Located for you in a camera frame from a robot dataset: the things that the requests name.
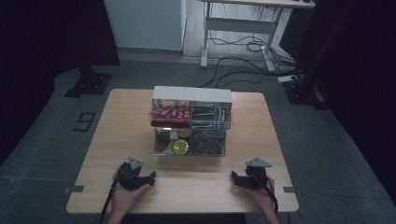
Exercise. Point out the pile of green sachets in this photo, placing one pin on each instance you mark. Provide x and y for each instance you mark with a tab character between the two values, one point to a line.
211	116

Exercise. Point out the white cabinet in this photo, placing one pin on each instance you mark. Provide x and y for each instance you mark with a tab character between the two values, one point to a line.
143	23

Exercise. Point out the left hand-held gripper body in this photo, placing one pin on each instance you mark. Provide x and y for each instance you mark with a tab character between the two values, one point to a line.
129	179

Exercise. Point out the grey tape strip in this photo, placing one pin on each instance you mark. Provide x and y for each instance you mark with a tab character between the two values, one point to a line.
292	189

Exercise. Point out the black stand base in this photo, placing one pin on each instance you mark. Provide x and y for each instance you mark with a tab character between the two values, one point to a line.
90	82
306	91

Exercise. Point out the person's right hand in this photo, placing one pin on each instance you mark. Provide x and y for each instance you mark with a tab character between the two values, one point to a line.
266	199

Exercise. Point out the pile of red snack packets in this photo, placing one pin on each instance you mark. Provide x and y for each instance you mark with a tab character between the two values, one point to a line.
171	113

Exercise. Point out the white metal frame desk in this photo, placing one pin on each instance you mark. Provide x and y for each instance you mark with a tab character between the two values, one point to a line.
239	25

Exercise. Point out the black curtain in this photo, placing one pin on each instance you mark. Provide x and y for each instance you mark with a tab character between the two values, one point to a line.
37	62
358	77

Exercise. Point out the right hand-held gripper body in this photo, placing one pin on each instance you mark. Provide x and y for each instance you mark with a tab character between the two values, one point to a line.
255	179

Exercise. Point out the small yellow lid cup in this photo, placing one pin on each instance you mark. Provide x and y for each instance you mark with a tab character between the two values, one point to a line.
184	133

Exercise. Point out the person's left hand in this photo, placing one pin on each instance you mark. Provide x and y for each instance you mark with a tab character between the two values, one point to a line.
121	199

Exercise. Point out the pile of dark brown sticks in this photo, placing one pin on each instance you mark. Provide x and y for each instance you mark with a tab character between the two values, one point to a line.
207	143

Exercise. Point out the clear acrylic drawer organizer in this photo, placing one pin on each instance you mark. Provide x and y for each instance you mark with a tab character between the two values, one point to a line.
191	93

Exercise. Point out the white power strip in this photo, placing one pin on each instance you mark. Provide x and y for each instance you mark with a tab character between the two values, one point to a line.
287	78

